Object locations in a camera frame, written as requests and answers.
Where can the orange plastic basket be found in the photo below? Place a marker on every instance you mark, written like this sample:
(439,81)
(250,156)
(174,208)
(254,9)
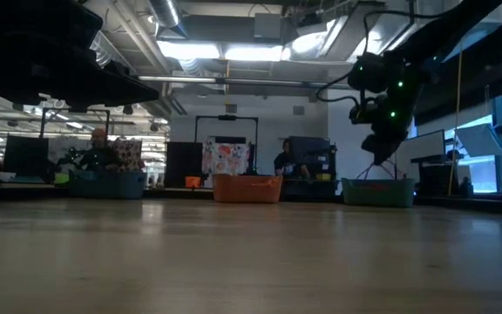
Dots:
(246,189)

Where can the red rubber band heap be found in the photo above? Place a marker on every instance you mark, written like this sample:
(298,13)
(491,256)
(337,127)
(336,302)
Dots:
(379,186)

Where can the mint green plastic basket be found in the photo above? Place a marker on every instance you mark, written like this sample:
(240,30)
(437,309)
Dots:
(377,196)

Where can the small orange container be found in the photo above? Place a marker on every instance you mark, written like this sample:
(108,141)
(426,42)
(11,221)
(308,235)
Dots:
(192,182)

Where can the black aluminium table frame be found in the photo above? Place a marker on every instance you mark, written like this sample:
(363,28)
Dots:
(181,194)

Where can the black monitor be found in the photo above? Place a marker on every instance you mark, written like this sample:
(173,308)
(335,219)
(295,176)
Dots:
(316,148)

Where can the tilted white panel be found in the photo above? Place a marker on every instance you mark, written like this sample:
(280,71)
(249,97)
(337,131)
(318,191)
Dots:
(479,139)

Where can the person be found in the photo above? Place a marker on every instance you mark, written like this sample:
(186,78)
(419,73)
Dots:
(98,157)
(286,161)

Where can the red rubber band bunch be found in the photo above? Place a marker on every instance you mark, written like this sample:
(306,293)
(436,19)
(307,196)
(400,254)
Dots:
(368,171)

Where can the white board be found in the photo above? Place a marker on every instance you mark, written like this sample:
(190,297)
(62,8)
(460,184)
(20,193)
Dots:
(425,146)

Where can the black equipment cart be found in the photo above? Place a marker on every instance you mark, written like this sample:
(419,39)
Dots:
(316,185)

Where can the grey ceiling box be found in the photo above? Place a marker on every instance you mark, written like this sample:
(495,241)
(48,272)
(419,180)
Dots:
(268,26)

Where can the black upright panel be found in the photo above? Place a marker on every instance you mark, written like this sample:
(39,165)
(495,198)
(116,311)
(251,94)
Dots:
(183,165)

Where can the silver ceiling duct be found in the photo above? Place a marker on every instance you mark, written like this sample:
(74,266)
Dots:
(166,15)

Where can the floral patterned panel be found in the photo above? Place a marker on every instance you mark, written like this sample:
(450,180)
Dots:
(130,154)

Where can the black side desk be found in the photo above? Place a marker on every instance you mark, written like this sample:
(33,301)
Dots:
(434,174)

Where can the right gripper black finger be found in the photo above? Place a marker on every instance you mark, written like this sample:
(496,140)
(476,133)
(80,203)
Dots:
(381,148)

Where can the ceiling light panel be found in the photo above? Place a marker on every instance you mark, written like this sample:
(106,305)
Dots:
(187,50)
(253,53)

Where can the grey ceiling pipe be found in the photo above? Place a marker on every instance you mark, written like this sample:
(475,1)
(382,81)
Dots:
(233,81)

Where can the blue plastic basket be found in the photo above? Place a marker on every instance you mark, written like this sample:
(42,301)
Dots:
(111,185)

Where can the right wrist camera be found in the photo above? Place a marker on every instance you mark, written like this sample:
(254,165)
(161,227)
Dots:
(366,72)

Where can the black stand frame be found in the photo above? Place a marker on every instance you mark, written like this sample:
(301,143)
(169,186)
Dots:
(227,117)

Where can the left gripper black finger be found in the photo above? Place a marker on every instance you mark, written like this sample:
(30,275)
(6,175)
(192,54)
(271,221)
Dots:
(135,93)

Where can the colourful painted poster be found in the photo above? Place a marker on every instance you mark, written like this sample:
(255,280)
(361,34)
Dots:
(227,157)

